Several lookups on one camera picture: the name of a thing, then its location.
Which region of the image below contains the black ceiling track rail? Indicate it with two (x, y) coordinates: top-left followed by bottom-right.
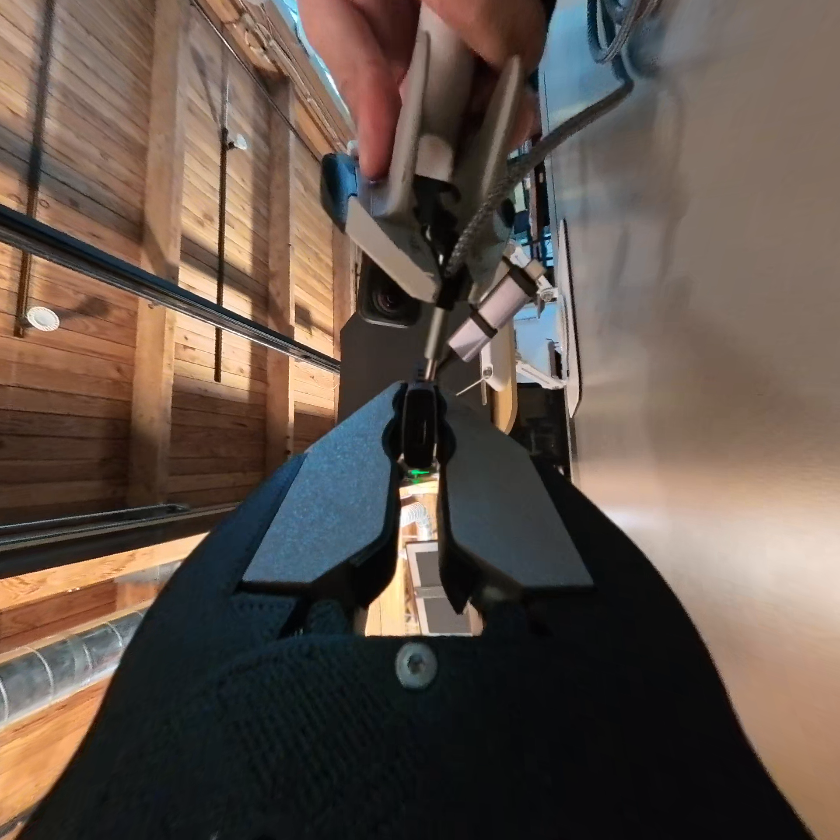
(0, 203), (342, 376)

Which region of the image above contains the grey usb hub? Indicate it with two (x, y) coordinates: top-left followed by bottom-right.
(399, 382), (441, 475)

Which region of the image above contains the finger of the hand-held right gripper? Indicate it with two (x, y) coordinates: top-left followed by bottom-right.
(462, 56), (527, 304)
(344, 196), (442, 303)

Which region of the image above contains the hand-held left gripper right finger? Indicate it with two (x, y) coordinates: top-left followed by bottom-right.
(433, 387), (595, 616)

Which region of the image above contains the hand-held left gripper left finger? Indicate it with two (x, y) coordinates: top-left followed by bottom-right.
(241, 384), (406, 608)

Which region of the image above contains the thin grey cable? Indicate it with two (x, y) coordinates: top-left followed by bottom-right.
(420, 0), (664, 383)

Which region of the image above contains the silver ventilation duct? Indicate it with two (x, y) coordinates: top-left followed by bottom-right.
(0, 607), (151, 731)

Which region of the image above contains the person's right hand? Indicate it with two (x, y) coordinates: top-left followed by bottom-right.
(297, 0), (549, 181)

